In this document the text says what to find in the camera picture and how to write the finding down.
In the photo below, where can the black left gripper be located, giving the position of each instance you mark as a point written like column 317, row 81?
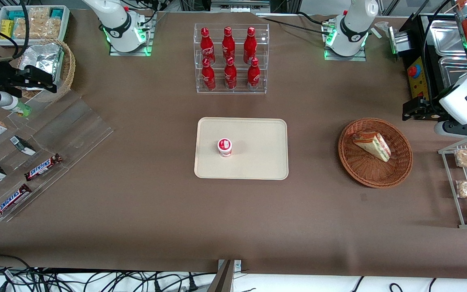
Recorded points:
column 427, row 108

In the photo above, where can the triangle sandwich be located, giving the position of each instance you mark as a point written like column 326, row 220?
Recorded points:
column 373, row 145

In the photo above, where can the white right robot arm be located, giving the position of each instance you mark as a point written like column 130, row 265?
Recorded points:
column 118, row 24

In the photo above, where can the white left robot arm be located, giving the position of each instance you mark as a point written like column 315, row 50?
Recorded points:
column 355, row 24

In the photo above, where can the light wicker basket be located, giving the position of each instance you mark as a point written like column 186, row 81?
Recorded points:
column 68, row 69

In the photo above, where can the brown wicker basket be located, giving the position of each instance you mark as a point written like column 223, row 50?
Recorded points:
column 363, row 170

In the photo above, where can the beige plastic tray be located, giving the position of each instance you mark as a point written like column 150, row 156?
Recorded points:
column 253, row 154

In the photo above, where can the silver foil bag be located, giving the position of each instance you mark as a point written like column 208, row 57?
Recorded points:
column 43, row 56

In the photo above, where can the green plastic bottle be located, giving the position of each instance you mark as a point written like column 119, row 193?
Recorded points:
column 22, row 108

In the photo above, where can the black food warmer machine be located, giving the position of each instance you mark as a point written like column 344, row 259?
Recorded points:
column 420, row 61

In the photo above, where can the clear rice cracker bag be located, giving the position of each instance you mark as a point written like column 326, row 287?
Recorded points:
column 39, row 25

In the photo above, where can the clear acrylic display stand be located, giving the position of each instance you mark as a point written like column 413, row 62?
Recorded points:
column 75, row 129

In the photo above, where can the yellow snack box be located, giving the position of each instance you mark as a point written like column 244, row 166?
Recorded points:
column 6, row 29

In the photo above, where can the teal snack packet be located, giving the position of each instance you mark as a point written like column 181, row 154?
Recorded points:
column 56, row 13

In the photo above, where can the snickers chocolate bar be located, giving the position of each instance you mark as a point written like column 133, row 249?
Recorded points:
column 43, row 167
column 11, row 201

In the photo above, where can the crumpled clear plastic wrap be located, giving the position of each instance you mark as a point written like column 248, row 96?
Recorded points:
column 383, row 27

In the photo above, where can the red cola bottle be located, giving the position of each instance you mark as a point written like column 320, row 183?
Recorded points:
column 207, row 45
column 208, row 76
column 253, row 75
column 228, row 42
column 250, row 44
column 230, row 75

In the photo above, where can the clear acrylic bottle rack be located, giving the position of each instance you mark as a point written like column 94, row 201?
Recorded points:
column 231, row 91

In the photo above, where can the white red yogurt cup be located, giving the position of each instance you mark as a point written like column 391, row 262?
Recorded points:
column 225, row 147

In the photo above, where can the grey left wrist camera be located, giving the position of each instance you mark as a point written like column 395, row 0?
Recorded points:
column 456, row 129

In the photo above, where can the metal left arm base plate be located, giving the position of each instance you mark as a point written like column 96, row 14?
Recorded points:
column 345, row 57

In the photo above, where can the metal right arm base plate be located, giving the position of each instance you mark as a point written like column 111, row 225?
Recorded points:
column 146, row 44

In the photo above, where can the aluminium frame profile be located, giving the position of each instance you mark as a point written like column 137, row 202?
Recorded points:
column 239, row 4

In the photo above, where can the grey metal bracket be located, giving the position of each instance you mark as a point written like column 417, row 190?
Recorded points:
column 225, row 278

